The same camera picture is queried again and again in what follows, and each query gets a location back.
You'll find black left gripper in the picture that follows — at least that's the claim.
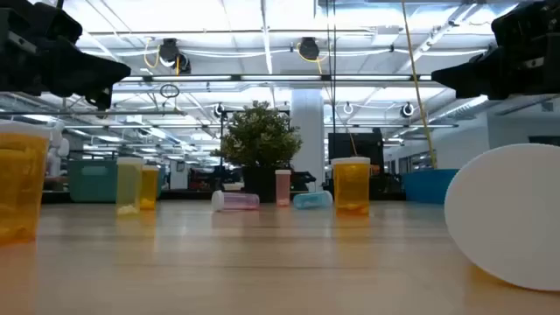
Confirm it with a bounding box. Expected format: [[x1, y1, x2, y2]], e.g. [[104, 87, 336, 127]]
[[0, 8, 132, 110]]

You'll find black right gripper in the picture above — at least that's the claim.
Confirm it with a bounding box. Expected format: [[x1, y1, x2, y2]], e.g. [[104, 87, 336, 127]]
[[430, 41, 560, 101]]

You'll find yellow-green pill bottle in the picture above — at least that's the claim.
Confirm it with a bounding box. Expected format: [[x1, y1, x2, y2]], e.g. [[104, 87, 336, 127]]
[[115, 157, 144, 215]]

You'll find orange pill bottle white cap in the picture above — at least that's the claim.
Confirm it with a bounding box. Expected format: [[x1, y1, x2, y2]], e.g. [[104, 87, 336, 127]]
[[444, 143, 560, 292], [331, 157, 372, 216], [0, 120, 50, 244]]

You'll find purple pill bottle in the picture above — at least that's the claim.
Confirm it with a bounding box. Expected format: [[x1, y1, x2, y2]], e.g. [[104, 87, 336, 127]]
[[211, 190, 261, 214]]

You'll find pink pill bottle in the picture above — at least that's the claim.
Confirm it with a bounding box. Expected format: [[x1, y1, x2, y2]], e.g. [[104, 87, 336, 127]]
[[275, 169, 292, 207]]

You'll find teal plastic bin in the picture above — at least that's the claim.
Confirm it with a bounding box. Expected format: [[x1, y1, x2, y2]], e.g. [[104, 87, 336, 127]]
[[67, 159, 167, 203]]

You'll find blue plastic bin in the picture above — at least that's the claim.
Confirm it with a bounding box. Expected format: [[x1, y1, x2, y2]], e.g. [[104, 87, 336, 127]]
[[401, 168, 459, 205]]

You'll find white cabinet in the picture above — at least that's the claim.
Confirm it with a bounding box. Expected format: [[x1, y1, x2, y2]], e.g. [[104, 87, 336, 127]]
[[169, 159, 189, 190]]

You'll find white square column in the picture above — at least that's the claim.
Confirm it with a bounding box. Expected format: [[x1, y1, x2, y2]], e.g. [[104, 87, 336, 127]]
[[290, 89, 326, 193]]

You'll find artificial plant in black pot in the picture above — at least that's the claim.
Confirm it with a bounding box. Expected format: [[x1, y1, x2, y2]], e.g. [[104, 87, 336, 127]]
[[211, 100, 304, 203]]

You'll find long ceiling light bar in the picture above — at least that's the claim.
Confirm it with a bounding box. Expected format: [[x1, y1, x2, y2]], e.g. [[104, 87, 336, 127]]
[[108, 73, 434, 84]]

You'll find yellow cable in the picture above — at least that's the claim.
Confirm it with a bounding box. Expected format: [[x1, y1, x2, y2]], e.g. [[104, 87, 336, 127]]
[[401, 0, 438, 170]]

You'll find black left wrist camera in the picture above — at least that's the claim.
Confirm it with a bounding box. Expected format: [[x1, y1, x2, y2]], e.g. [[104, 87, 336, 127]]
[[0, 0, 84, 45]]

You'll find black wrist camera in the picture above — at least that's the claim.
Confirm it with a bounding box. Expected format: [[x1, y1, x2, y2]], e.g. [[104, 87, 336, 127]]
[[0, 0, 84, 45], [490, 0, 560, 47]]

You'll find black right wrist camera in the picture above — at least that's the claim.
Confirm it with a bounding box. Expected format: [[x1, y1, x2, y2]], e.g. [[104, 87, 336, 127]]
[[490, 0, 560, 47]]

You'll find black ceiling cable reel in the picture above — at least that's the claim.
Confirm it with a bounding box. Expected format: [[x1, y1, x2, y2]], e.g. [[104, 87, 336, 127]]
[[157, 38, 193, 74], [298, 37, 321, 61]]

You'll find black cable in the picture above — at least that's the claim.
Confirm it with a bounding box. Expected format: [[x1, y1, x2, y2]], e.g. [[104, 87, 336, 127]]
[[332, 0, 339, 132]]

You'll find black aluminium table frame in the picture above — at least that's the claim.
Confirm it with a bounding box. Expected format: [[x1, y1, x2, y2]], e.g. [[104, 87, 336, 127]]
[[41, 190, 406, 205]]

